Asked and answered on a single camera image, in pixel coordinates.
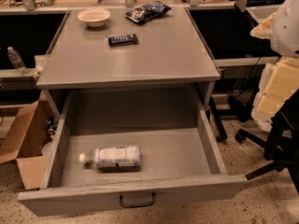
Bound blue labelled plastic bottle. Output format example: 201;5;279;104
78;146;141;169

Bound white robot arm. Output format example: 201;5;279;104
250;0;299;132

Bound grey counter cabinet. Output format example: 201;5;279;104
36;6;221;117

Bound grey open drawer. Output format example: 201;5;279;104
18;85;246;217

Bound clear water bottle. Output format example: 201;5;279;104
7;47;28;76

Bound dark blue snack bar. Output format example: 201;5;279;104
108;34;138;47

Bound black blue chip bag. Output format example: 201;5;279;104
124;1;171;23

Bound white ceramic bowl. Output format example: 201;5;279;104
78;8;110;28

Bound brown cardboard box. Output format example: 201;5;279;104
0;92;54;189

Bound black office chair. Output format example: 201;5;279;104
235;90;299;192

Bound black drawer handle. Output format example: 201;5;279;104
119;193;156;208

